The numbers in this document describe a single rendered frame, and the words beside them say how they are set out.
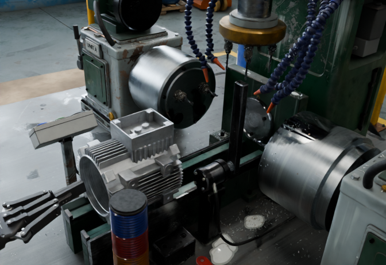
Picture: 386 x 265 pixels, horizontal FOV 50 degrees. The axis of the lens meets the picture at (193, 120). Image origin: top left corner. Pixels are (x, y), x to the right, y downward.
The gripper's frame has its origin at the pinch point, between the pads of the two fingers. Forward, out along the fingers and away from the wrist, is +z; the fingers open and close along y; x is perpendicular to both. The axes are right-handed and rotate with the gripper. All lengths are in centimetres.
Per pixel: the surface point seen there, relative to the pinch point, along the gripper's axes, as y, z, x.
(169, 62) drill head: 25, 48, -6
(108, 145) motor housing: 0.8, 12.0, -6.7
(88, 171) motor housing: 7.3, 7.8, 3.2
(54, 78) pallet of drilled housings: 256, 81, 100
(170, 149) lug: -6.7, 24.4, -2.8
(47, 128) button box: 21.9, 5.0, -4.4
